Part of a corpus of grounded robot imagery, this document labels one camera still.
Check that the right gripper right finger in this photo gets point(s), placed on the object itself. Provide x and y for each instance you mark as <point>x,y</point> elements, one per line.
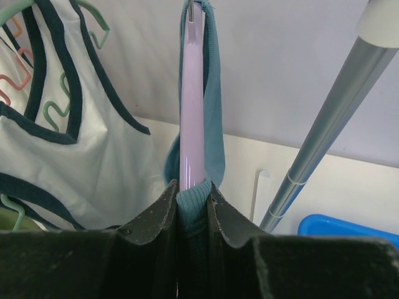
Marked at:
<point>246,262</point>

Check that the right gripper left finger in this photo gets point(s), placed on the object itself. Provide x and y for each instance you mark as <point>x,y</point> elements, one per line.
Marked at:
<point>137,260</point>

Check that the teal tank top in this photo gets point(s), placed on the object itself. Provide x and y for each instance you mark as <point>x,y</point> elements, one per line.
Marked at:
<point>191,203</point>

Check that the lavender plastic hanger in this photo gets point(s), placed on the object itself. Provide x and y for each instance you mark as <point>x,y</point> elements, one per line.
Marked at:
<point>192,170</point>

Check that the white navy-trimmed tank top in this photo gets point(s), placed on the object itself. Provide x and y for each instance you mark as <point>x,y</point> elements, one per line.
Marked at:
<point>138,171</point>

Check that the green tank top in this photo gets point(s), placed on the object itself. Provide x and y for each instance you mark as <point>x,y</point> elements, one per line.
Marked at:
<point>8,220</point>

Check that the mint green hanger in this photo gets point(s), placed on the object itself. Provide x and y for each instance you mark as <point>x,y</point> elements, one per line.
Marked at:
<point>61,153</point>

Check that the blue plastic bin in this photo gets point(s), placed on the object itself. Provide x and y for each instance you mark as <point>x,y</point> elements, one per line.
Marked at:
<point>322,225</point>

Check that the white clothes rack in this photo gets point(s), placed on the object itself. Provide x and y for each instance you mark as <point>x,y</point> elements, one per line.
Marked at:
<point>375,47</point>

